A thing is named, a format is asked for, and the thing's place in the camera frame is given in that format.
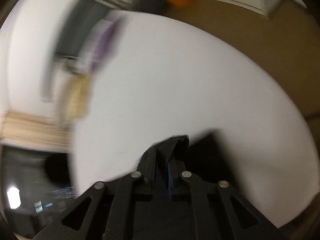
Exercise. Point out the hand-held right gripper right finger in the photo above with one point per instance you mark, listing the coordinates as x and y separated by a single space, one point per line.
171 180

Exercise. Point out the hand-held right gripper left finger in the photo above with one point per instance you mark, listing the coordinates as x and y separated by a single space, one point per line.
149 177

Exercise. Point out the black pants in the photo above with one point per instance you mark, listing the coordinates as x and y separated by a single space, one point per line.
165 150

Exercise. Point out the white bed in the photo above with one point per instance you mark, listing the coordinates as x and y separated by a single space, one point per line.
175 80

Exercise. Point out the yellow pillow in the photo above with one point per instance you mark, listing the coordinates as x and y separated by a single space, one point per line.
75 97

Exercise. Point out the dark window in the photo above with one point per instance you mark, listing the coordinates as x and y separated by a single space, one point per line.
25 175

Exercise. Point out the purple pillow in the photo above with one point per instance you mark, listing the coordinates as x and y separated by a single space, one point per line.
107 40

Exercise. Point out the dark grey headboard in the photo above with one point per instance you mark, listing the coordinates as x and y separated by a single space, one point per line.
75 25

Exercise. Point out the black bag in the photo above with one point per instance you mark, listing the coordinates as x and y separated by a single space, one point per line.
150 0

